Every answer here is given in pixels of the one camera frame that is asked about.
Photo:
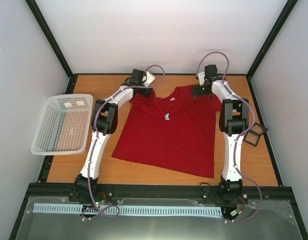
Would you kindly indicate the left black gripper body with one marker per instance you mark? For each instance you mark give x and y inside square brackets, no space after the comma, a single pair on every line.
[145,93]

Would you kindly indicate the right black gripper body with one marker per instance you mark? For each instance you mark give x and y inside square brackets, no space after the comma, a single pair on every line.
[204,91]

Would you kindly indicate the red t-shirt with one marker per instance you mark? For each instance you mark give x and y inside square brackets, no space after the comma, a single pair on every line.
[185,143]

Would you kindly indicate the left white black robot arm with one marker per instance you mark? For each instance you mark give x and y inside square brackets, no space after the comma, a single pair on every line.
[104,123]

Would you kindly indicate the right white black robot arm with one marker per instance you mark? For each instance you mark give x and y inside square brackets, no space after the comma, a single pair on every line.
[233,121]

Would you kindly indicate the black clear brooch box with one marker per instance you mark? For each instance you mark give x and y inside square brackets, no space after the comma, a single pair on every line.
[253,136]

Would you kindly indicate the white perforated plastic basket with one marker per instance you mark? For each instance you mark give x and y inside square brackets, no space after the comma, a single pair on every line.
[63,126]

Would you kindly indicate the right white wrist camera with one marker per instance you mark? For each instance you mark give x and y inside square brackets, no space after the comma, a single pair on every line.
[201,77]

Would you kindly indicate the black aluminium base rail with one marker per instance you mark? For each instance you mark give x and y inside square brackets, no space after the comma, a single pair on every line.
[113,193]

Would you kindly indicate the light blue cable duct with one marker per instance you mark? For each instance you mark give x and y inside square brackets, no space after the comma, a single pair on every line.
[131,210]

